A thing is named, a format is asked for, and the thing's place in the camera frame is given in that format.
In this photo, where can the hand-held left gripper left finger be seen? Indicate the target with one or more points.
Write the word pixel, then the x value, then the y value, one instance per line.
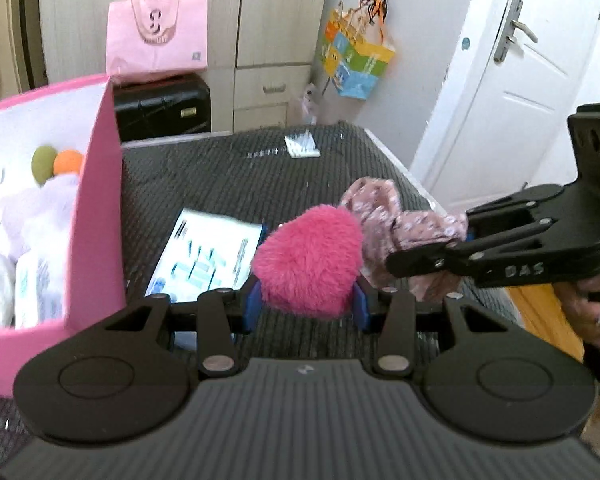
pixel 252 305

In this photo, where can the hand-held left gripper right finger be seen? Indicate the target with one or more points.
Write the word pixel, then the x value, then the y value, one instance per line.
pixel 360 306

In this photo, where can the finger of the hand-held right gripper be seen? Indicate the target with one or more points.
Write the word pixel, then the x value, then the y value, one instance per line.
pixel 510 212
pixel 430 260

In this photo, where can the pink fluffy heart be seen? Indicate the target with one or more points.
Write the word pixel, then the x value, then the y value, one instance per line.
pixel 310 260

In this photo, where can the pink floral cloth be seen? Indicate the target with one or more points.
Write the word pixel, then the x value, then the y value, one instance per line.
pixel 380 210

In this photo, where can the pink storage box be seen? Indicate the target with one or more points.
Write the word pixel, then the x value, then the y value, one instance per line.
pixel 97 240

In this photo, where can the small tissue pack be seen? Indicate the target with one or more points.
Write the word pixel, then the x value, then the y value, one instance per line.
pixel 37 285

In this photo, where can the white packets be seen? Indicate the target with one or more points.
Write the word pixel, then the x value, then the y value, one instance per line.
pixel 40 210

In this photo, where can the orange makeup sponge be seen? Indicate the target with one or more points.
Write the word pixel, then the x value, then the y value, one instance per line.
pixel 69 161

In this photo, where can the green makeup sponge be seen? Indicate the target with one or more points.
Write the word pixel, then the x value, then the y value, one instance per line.
pixel 43 165

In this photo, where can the person's right hand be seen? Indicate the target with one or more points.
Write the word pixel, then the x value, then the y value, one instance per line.
pixel 592 305

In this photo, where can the large blue white tissue pack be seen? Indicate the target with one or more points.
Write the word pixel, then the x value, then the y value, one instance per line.
pixel 205 250

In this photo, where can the white door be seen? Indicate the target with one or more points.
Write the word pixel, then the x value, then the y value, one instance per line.
pixel 490 125

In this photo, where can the black mesh table cover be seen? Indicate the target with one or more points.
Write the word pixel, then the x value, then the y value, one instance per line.
pixel 230 180

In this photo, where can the small white packet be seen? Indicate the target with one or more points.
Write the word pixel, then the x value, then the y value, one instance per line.
pixel 302 146

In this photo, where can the small pink plush toy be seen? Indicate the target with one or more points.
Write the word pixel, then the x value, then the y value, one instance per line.
pixel 308 104

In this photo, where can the colourful gift bag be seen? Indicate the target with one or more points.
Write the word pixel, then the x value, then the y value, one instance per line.
pixel 355 62

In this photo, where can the black suitcase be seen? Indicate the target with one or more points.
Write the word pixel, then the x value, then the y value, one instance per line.
pixel 165 107

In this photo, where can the pink paper bag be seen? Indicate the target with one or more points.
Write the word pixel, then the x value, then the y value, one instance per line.
pixel 155 45

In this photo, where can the beige wardrobe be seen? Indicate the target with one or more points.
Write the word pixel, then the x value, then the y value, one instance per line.
pixel 270 20

